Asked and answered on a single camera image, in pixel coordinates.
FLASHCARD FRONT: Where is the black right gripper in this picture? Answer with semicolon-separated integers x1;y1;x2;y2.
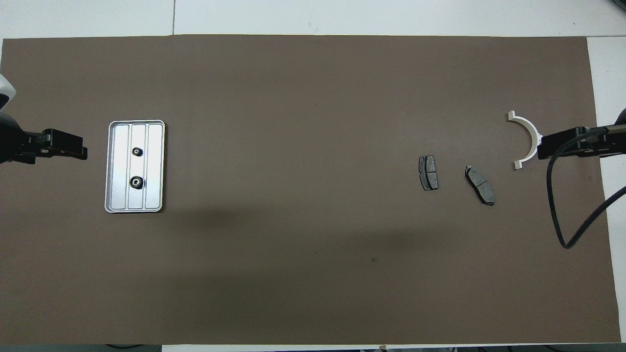
537;126;615;160

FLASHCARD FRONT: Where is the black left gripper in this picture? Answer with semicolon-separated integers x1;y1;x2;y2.
14;129;89;165

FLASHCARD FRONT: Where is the white semicircular bracket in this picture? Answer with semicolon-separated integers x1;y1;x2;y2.
507;111;541;171

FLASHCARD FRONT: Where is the brown table mat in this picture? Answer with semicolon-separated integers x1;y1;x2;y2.
0;34;622;346

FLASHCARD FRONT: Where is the short grey brake pad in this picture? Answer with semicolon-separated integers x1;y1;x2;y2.
419;155;439;191

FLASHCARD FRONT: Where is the silver metal tray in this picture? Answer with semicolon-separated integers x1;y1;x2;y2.
104;120;166;214

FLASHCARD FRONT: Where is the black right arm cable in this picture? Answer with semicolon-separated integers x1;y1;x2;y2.
547;126;626;250

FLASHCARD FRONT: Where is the long grey brake pad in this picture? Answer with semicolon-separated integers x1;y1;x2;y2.
465;165;495;206

